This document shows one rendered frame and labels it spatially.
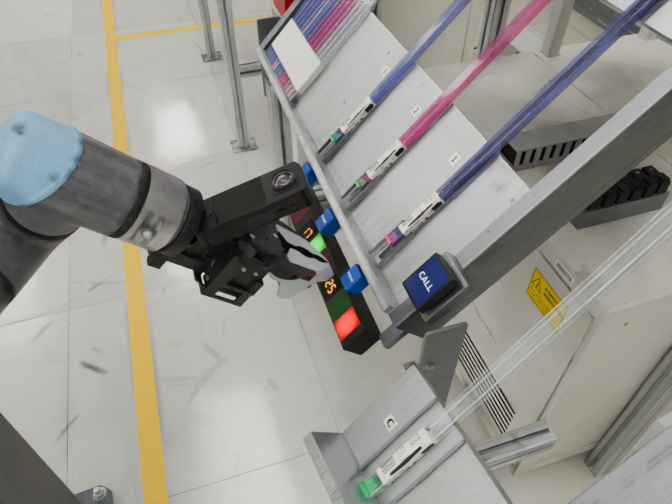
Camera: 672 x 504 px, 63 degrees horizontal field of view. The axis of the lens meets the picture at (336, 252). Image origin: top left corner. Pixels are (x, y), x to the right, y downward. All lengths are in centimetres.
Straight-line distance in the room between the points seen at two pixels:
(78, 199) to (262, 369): 102
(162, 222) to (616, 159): 43
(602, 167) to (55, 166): 48
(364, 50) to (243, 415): 88
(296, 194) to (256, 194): 4
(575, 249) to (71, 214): 69
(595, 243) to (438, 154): 34
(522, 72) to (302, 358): 86
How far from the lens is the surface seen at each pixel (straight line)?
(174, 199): 52
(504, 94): 124
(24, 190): 49
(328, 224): 75
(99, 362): 157
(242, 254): 56
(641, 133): 60
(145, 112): 243
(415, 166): 70
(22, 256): 56
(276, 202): 53
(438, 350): 60
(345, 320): 70
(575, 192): 59
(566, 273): 89
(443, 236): 63
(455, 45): 228
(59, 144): 49
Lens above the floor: 122
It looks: 46 degrees down
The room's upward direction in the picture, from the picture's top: straight up
